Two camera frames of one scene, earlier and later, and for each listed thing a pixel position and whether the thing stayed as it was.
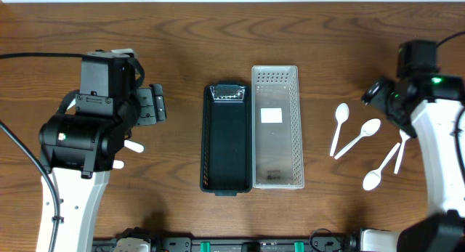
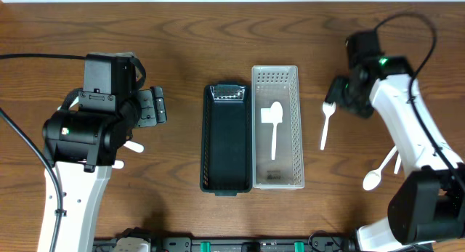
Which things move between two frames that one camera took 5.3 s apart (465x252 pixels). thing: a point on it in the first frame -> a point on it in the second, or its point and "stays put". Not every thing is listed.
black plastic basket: (226, 141) stays put
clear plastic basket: (277, 158) stays put
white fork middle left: (134, 146) stays put
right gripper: (375, 94) -> (338, 91)
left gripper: (150, 105) stays put
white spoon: (341, 115) -> (328, 109)
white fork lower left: (118, 164) stays put
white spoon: (372, 179) stays put
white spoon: (370, 128) -> (276, 118)
